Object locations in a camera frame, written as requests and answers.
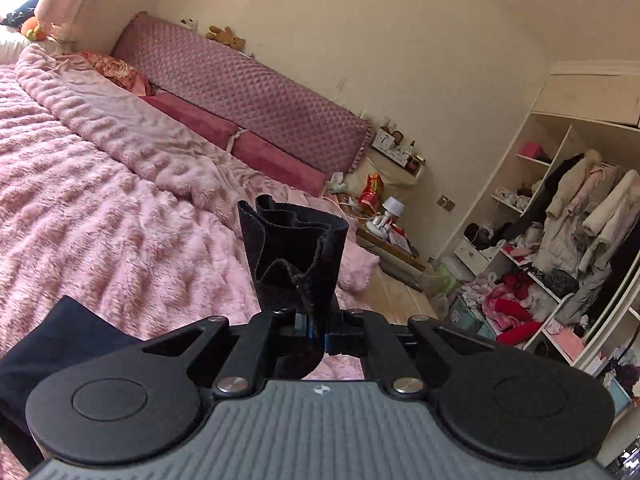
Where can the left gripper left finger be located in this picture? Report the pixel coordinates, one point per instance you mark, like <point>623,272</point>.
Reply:
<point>273,345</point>

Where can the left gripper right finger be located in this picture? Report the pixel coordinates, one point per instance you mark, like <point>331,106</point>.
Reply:
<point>367,335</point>

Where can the black pants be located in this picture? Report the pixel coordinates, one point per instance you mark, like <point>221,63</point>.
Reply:
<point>294,255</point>

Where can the wooden nightstand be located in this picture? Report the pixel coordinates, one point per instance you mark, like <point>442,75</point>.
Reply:
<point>394,261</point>

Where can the white table lamp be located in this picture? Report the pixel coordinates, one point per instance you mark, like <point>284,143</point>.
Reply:
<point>381,223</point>

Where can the red snack bag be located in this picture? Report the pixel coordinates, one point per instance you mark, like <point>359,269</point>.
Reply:
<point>370,197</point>

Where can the dark pink pillow right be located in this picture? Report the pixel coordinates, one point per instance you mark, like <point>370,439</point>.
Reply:
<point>271,161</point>

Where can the dark pink pillow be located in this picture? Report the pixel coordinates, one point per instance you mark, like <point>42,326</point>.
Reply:
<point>271,161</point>
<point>209,126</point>

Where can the white open wardrobe shelf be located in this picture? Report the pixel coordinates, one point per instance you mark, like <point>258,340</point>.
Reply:
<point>583,105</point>

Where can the pink fluffy blanket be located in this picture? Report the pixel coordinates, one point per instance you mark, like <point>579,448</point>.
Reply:
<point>118,224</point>

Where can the dark pink pillow left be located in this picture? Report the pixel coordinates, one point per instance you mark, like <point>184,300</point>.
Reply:
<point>209,126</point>

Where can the hanging coats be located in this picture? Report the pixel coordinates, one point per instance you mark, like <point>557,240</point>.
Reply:
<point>589,216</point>

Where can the floral red pillow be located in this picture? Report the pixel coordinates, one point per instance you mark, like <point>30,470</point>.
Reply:
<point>119,72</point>

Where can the quilted pink headboard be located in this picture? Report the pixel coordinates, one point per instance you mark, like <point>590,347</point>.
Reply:
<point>235,87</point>

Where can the brown teddy bear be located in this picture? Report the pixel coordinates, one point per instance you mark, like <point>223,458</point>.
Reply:
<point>226,37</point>

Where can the orange plush toy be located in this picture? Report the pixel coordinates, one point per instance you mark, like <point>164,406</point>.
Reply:
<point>35,30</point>

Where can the dark blue cushion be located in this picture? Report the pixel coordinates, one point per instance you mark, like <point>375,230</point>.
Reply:
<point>20,15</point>

